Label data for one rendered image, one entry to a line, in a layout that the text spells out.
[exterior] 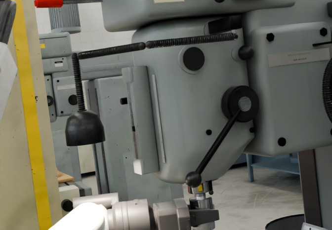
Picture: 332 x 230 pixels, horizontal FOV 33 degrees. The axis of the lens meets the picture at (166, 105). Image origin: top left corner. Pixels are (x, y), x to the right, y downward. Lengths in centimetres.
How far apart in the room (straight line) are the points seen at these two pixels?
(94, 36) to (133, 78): 949
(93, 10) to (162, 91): 959
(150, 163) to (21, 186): 176
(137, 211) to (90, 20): 952
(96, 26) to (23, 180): 794
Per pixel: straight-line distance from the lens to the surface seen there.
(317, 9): 121
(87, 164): 960
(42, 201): 285
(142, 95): 110
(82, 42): 1050
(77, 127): 103
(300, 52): 116
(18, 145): 280
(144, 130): 110
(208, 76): 107
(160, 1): 102
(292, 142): 115
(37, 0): 117
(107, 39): 1065
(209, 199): 117
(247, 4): 111
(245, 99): 107
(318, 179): 146
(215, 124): 108
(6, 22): 141
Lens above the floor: 153
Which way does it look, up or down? 3 degrees down
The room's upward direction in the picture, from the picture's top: 7 degrees counter-clockwise
